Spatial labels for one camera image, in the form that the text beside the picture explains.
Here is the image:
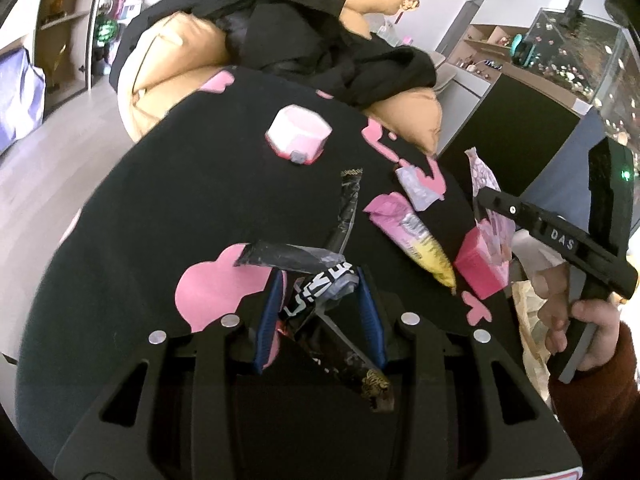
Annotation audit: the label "long black wrapper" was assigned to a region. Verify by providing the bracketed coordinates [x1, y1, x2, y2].
[320, 167, 364, 257]

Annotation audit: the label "black clothing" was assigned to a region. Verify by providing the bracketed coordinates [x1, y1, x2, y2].
[107, 0, 439, 109]

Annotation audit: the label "black snack wrapper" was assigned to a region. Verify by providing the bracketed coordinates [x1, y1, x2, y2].
[280, 310, 397, 414]

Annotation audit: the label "lilac wrapper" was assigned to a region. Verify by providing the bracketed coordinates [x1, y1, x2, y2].
[395, 164, 442, 212]

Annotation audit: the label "grey black plastic wrapper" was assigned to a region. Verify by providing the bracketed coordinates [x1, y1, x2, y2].
[233, 240, 351, 275]

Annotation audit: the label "pink box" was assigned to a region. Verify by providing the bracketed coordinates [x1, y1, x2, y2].
[453, 227, 512, 300]

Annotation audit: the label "pink white patterned wrapper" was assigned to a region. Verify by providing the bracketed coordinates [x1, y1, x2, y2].
[463, 146, 517, 267]

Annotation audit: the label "wooden open shelf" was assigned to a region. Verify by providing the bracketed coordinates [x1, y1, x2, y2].
[446, 23, 532, 82]

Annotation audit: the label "pink yellow snack packet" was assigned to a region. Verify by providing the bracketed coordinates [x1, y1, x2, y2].
[363, 192, 459, 294]

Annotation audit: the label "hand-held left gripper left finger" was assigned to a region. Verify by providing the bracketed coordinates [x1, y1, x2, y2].
[52, 267, 287, 480]

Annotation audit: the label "black cabinet panel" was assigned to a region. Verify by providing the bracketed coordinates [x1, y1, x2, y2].
[439, 73, 582, 197]

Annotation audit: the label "black wrapper with white print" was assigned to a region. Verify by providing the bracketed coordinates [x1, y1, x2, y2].
[277, 256, 361, 322]

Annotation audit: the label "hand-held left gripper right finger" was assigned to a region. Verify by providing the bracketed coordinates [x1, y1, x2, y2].
[352, 265, 584, 480]

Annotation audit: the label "person's right hand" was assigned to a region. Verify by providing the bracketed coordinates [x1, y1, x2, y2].
[530, 262, 623, 374]

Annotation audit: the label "tall wooden shelf unit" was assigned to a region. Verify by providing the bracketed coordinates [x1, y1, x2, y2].
[31, 0, 109, 94]

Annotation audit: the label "black pink printed blanket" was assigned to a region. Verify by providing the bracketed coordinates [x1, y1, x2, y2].
[14, 64, 553, 463]

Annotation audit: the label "blue storage bag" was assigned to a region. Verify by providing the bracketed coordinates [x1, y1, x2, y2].
[0, 46, 49, 155]

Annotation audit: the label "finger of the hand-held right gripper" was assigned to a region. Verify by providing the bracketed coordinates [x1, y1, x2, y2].
[472, 187, 594, 267]

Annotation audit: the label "person's right forearm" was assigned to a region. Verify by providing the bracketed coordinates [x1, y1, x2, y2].
[547, 322, 640, 457]

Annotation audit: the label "green toy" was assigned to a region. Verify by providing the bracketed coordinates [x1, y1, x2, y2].
[94, 14, 122, 47]

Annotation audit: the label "pink white round tub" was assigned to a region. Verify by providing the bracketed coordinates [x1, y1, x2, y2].
[265, 103, 334, 166]

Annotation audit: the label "orange cushions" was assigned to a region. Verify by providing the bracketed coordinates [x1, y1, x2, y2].
[119, 0, 444, 157]

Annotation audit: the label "glass fish tank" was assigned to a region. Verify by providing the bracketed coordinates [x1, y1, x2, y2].
[515, 7, 640, 128]

